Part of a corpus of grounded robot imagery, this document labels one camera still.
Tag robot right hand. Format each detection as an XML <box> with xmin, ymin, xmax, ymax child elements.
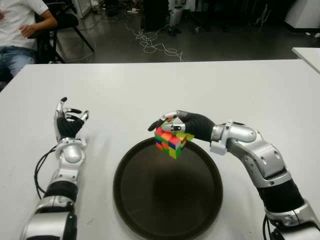
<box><xmin>147</xmin><ymin>109</ymin><xmax>216</xmax><ymax>145</ymax></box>

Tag folded metal stand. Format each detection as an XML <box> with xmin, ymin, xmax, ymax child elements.
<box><xmin>254</xmin><ymin>2</ymin><xmax>272</xmax><ymax>27</ymax></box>

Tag seated person white shirt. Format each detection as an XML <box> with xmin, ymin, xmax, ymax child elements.
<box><xmin>0</xmin><ymin>0</ymin><xmax>59</xmax><ymax>83</ymax></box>

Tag dark brown round plate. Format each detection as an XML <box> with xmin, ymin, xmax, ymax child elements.
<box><xmin>112</xmin><ymin>136</ymin><xmax>224</xmax><ymax>235</ymax></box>

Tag white cabinet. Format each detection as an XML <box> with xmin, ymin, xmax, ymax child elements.
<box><xmin>284</xmin><ymin>0</ymin><xmax>320</xmax><ymax>35</ymax></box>

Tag white side table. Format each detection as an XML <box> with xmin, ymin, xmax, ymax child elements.
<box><xmin>291</xmin><ymin>46</ymin><xmax>320</xmax><ymax>76</ymax></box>

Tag multicolour Rubik's cube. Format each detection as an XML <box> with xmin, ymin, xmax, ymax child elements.
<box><xmin>154</xmin><ymin>117</ymin><xmax>195</xmax><ymax>160</ymax></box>

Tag white panel board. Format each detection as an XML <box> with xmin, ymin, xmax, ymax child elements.
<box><xmin>73</xmin><ymin>0</ymin><xmax>92</xmax><ymax>19</ymax></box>

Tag black cabinet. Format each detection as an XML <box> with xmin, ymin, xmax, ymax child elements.
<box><xmin>139</xmin><ymin>0</ymin><xmax>172</xmax><ymax>31</ymax></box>

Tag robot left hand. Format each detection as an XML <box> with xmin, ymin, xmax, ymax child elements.
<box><xmin>53</xmin><ymin>96</ymin><xmax>90</xmax><ymax>143</ymax></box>

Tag tangled white floor cable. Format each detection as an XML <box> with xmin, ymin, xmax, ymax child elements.
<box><xmin>124</xmin><ymin>17</ymin><xmax>185</xmax><ymax>62</ymax></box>

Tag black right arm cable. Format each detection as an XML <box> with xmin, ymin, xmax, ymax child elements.
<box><xmin>261</xmin><ymin>216</ymin><xmax>275</xmax><ymax>240</ymax></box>

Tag silver humanoid robot legs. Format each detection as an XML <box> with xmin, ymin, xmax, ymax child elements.
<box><xmin>167</xmin><ymin>0</ymin><xmax>187</xmax><ymax>37</ymax></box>

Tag black chair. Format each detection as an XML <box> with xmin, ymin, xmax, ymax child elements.
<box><xmin>27</xmin><ymin>0</ymin><xmax>96</xmax><ymax>65</ymax></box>

